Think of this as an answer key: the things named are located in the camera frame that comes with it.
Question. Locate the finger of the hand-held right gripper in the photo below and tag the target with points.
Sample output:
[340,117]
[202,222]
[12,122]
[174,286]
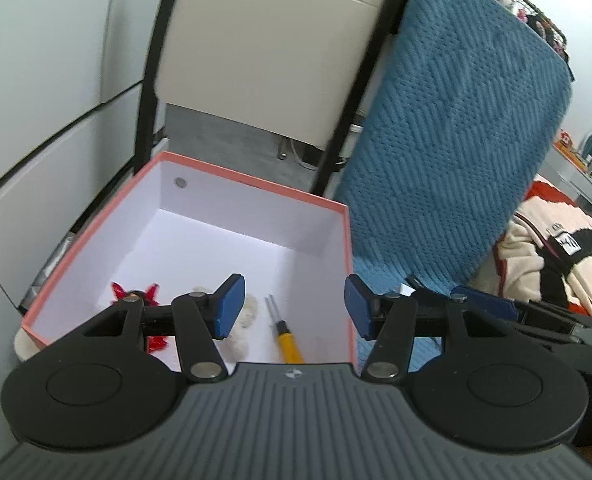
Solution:
[495,306]

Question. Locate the white wardrobe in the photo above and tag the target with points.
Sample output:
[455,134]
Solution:
[51,85]

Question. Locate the blue textured mat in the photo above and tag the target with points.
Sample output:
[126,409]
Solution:
[450,135]

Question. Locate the red white black blanket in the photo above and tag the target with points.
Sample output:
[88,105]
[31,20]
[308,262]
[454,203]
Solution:
[520,240]

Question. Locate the pink cardboard box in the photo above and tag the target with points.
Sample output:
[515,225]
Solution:
[216,230]

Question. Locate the red lion figurine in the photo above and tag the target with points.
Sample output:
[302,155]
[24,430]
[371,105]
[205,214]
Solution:
[121,292]

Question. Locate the row of hanging clothes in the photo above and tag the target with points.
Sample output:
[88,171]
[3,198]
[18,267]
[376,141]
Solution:
[550,35]

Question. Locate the white plush toy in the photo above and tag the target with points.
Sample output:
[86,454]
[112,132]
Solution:
[250,310]

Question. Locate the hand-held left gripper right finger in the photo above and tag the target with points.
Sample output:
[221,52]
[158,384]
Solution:
[358,305]

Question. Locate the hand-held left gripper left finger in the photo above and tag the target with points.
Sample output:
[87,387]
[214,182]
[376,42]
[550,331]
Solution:
[228,305]

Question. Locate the red orange toy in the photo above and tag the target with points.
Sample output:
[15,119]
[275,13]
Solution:
[565,139]

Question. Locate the yellow screwdriver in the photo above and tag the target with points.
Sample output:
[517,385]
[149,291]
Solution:
[291,347]

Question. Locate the cream box lid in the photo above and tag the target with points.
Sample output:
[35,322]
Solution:
[23,347]

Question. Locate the white dresser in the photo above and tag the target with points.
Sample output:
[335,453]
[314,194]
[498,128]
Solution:
[575,175]

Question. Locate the white charger adapter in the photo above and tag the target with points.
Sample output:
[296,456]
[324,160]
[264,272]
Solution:
[404,289]

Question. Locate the cream folding chair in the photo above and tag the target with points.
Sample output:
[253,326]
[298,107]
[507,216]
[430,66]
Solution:
[256,60]

